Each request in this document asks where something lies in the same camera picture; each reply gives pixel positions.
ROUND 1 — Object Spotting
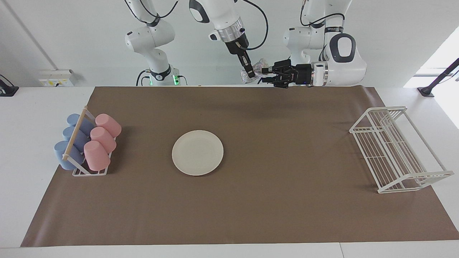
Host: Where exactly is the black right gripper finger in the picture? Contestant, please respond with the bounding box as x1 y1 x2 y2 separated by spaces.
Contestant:
238 50 257 79

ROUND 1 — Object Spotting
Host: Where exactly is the cream round plate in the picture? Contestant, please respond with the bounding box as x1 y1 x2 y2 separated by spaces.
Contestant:
172 130 224 176

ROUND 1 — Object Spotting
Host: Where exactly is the brown table mat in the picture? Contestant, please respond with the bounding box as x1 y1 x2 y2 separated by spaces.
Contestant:
20 85 459 248

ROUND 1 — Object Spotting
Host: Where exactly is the pink plastic cup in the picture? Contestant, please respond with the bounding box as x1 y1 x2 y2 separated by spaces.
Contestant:
95 114 122 138
90 126 117 153
84 140 111 172

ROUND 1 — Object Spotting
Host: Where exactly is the blue plastic cup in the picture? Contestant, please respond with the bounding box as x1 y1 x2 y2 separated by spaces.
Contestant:
67 114 96 136
62 126 90 153
54 141 85 171

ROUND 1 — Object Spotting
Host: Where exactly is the cup holder rack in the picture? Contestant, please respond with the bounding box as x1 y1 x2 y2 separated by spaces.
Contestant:
62 106 117 177

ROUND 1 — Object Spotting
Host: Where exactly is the black table clamp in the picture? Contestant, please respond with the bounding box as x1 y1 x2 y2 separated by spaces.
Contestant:
0 74 19 97

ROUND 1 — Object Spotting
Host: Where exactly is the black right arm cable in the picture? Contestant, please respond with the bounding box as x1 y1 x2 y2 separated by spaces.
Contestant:
235 0 269 51

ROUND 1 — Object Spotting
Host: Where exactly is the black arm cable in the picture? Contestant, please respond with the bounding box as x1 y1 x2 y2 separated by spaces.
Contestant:
301 0 346 28
235 0 269 51

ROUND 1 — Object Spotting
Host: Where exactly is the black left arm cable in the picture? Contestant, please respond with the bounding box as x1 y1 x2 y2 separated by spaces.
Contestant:
301 0 346 28

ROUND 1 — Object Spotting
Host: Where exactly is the black base cable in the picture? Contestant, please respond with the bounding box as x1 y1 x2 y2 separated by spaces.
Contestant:
136 70 152 86

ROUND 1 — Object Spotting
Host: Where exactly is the white wire dish rack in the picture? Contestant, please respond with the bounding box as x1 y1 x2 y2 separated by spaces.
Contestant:
349 106 455 194

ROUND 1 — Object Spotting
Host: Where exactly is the black stand bracket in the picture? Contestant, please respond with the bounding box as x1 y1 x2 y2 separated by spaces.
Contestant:
417 57 459 97

